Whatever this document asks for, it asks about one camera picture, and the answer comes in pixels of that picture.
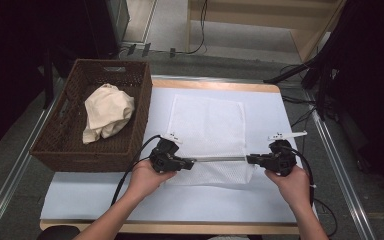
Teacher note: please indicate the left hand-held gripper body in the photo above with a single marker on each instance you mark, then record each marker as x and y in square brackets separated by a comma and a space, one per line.
[163, 160]

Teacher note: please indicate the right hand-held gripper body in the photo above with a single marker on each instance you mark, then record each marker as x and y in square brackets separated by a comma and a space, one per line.
[281, 160]

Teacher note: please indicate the white mesh laundry bag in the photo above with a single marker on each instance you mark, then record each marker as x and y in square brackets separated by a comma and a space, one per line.
[210, 123]

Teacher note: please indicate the cream cloth garment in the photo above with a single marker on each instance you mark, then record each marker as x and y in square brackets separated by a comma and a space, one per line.
[108, 110]

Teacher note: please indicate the brown wicker basket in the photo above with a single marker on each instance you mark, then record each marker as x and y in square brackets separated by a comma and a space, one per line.
[80, 156]

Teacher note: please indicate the person's left hand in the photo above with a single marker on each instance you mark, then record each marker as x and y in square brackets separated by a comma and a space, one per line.
[146, 181]

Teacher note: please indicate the person's right hand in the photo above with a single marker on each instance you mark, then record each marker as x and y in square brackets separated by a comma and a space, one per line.
[293, 186]

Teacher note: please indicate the wooden table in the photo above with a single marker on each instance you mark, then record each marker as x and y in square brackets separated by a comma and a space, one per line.
[196, 229]

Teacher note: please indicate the black metal stand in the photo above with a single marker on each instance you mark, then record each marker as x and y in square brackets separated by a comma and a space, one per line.
[290, 71]

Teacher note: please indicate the black curtain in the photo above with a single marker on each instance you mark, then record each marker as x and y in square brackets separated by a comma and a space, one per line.
[6, 66]
[373, 100]

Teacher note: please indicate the light wooden shelf unit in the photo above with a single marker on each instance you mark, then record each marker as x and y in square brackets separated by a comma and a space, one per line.
[306, 40]

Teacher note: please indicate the black stool seat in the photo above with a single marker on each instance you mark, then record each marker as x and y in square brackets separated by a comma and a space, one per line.
[58, 233]

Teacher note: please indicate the metal floor rail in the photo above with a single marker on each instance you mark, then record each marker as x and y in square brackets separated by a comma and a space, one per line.
[13, 180]
[340, 173]

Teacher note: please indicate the black metal post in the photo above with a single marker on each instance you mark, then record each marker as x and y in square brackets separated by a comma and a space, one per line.
[48, 76]

